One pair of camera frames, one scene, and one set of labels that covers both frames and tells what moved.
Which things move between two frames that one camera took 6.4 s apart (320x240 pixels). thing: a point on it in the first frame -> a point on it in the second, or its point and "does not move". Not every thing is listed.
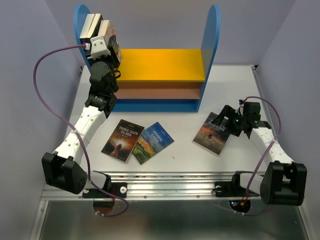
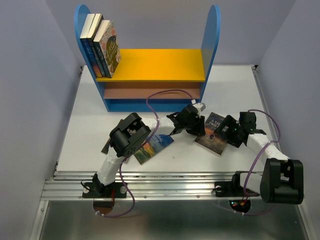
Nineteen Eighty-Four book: x=95 y=27 does not move
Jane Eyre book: x=83 y=37 does not move
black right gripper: x=228 y=112 -> x=229 y=121
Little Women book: x=108 y=30 does not move
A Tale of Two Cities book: x=212 y=136 does not move
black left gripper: x=107 y=58 -> x=199 y=130
